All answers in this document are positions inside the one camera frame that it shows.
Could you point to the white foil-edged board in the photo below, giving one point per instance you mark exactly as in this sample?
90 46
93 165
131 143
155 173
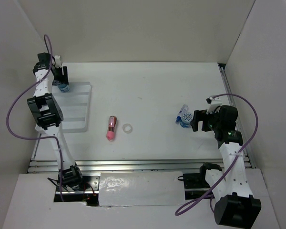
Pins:
141 189

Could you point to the blue paint jar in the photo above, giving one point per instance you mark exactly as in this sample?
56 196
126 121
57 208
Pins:
63 87
186 118

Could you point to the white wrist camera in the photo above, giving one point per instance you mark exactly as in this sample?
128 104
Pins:
57 61
214 105

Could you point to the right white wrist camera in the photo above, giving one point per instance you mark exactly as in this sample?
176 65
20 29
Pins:
214 105

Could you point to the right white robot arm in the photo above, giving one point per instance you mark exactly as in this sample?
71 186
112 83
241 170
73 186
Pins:
235 204

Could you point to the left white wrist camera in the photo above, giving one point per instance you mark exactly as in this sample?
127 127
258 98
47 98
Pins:
57 61

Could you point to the aluminium table rail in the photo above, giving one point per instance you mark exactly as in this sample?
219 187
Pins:
87 166

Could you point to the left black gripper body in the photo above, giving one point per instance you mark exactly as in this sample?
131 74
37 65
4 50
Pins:
58 77

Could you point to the pink-capped marker tube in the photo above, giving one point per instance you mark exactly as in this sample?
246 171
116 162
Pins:
110 135

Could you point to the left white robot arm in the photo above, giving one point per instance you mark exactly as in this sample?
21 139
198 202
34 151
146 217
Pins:
48 115

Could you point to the clear tape roll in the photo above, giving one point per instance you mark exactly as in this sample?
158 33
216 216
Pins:
127 128

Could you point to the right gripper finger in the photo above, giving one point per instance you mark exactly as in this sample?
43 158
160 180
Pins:
195 120
209 100

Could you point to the clear blue-capped glue bottle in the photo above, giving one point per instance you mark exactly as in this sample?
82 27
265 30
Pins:
184 109

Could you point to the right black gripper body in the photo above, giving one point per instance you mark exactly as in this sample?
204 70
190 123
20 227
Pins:
213 121

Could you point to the white compartment tray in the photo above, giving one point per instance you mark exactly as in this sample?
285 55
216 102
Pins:
74 105

